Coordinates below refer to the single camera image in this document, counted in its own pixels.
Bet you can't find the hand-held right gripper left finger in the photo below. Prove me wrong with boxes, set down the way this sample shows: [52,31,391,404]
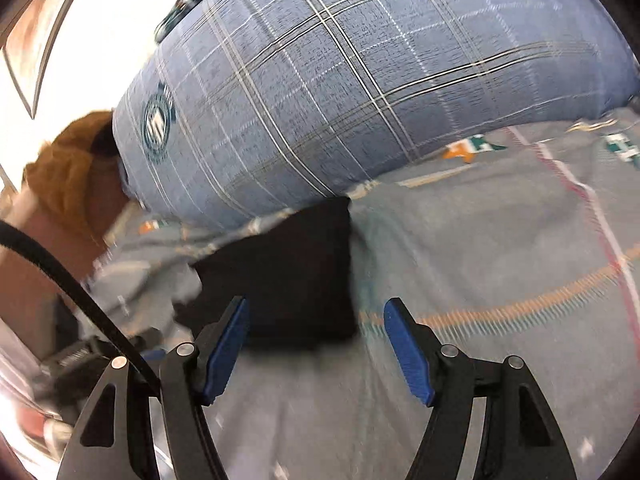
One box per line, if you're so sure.
[56,296,251,480]

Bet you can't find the grey printed bedsheet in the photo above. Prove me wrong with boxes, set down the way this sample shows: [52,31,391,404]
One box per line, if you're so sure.
[90,105,640,480]

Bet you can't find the black pants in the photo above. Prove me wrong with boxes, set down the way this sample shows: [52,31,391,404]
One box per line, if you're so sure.
[174,196,359,349]

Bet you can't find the black cable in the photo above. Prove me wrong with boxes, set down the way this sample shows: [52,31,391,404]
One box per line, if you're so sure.
[0,220,162,397]

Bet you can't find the window frame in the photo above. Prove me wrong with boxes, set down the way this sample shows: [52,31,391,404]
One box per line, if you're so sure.
[0,0,101,121]

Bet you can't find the blue plaid pillow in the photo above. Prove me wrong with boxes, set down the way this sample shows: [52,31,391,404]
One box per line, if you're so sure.
[112,0,632,232]

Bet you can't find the brown cloth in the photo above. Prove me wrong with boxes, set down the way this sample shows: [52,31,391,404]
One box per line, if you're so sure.
[22,110,132,252]

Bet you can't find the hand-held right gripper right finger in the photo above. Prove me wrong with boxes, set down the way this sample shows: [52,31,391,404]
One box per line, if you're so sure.
[383,297,579,480]

